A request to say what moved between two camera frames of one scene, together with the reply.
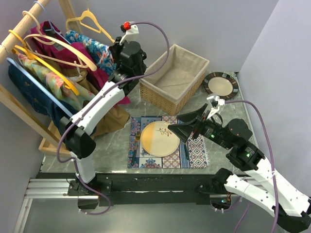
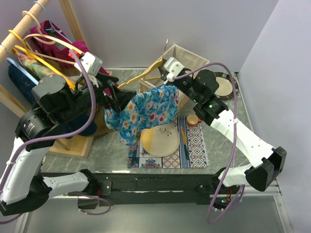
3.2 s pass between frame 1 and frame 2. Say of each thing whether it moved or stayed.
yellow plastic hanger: moved
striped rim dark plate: stayed
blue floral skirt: moved
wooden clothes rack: stayed
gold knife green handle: stayed
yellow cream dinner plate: stayed
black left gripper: moved
